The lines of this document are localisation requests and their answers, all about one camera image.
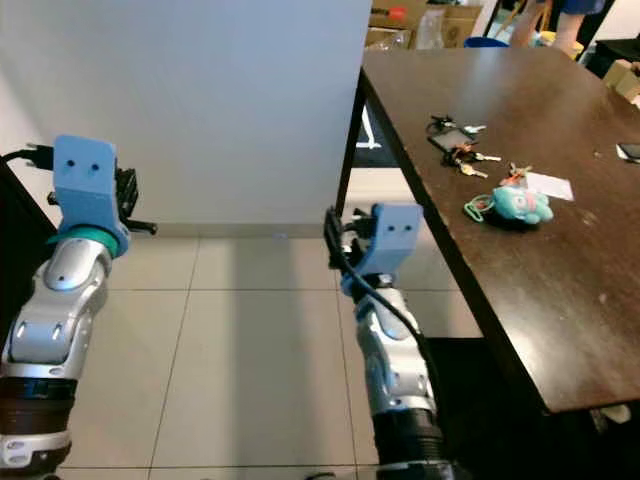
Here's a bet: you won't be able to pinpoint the cardboard box with red print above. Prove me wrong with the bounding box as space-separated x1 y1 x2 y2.
368 0 427 49

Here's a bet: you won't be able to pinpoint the dark brown wooden table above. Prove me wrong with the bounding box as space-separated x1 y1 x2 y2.
340 45 640 480

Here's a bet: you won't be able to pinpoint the teal plush keychain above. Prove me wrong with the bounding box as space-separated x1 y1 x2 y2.
463 163 554 227

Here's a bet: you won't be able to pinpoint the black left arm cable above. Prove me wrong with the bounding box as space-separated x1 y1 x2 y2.
0 144 57 167

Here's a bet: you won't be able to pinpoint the white paper card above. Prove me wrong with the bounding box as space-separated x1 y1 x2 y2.
525 171 575 201

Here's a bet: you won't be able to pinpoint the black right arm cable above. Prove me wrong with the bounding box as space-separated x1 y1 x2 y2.
335 235 437 386

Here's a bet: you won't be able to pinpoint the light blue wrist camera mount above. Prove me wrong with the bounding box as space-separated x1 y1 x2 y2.
357 202 424 277
52 134 131 253

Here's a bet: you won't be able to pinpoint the small tan box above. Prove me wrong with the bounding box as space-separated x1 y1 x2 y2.
603 60 640 104

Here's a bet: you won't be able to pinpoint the light blue right wrist camera mount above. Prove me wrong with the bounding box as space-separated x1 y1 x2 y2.
357 202 424 277

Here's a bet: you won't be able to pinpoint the white partition board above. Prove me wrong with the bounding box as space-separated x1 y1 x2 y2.
0 0 373 239

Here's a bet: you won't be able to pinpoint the person legs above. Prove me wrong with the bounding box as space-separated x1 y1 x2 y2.
508 0 613 53

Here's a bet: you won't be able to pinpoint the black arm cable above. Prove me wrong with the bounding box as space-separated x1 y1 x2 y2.
335 235 437 386
0 144 57 167

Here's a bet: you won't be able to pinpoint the light blue left wrist camera mount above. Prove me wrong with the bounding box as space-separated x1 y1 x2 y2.
52 134 131 253

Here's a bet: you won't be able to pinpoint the dark wooden cabinet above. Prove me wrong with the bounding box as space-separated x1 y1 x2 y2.
0 160 61 336

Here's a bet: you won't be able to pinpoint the plain cardboard box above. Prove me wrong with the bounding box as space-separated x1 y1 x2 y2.
420 4 487 49

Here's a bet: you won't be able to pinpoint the keys with black card holder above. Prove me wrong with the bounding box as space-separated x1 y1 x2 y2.
426 113 503 179

